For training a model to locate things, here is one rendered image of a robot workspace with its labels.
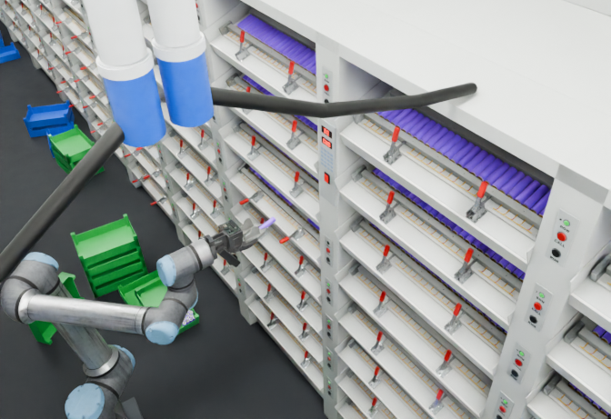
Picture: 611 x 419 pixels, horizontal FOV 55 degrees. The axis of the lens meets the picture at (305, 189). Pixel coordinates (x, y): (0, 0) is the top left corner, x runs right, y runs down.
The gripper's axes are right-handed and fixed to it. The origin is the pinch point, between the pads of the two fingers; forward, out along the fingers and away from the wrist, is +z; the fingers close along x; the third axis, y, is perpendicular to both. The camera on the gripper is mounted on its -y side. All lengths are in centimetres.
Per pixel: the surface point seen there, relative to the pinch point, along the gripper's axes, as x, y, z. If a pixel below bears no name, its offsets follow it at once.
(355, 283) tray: -32.8, -7.9, 15.3
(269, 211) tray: 14.9, -9.1, 12.4
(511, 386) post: -94, 13, 13
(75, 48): 235, -28, 8
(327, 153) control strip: -23.7, 41.7, 10.7
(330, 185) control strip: -24.8, 30.4, 10.9
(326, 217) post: -22.5, 15.9, 11.3
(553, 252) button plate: -93, 58, 12
